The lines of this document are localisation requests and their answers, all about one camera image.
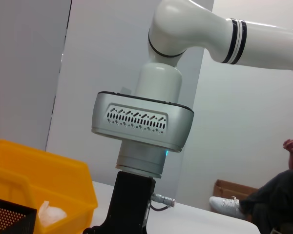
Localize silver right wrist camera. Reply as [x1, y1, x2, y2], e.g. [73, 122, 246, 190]
[91, 91, 195, 153]

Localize white sneaker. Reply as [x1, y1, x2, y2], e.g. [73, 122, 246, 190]
[209, 195, 249, 220]

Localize white paper ball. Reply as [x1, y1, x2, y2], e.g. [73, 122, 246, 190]
[38, 200, 68, 229]

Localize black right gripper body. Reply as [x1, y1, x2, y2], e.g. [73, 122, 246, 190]
[83, 171, 156, 234]

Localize seated person dark clothes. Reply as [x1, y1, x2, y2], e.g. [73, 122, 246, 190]
[239, 138, 293, 234]

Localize brown cardboard box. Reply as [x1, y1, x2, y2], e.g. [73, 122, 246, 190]
[213, 179, 259, 213]

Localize black mesh pen holder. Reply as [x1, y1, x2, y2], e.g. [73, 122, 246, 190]
[0, 196, 38, 234]

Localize yellow plastic bin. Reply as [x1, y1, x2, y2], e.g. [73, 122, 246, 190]
[0, 139, 99, 234]

